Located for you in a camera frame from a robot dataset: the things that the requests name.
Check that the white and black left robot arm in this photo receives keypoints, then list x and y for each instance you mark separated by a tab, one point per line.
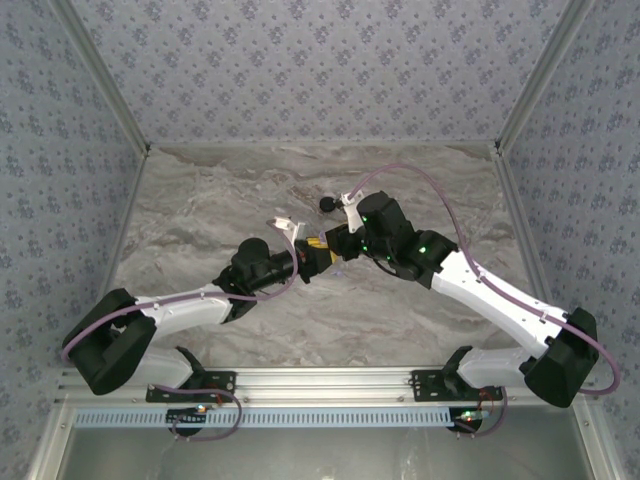
185	312

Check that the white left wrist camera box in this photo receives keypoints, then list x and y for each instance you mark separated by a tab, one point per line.
297	231

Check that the aluminium lower frame rail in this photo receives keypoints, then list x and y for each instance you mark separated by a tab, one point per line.
47	445
597	445

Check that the black earbud charging case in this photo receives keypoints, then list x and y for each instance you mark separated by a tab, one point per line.
327	204

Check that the wide aluminium frame beam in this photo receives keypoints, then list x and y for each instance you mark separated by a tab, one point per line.
320	382

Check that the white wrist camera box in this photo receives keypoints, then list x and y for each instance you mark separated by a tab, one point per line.
297	231
352	215

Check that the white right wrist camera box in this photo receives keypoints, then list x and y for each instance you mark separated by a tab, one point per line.
352	215

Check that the black mount with LED board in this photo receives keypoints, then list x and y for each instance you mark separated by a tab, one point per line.
185	416
467	425

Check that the grey metal panel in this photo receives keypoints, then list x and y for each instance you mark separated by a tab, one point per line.
320	455

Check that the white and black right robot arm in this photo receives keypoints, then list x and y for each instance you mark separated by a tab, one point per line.
490	295

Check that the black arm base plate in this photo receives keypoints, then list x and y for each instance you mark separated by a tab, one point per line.
425	387
222	382

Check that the thin aluminium table edge rail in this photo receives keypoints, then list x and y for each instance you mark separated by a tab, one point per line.
320	144

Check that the slanted aluminium frame post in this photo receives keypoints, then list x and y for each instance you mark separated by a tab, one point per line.
103	75
541	75

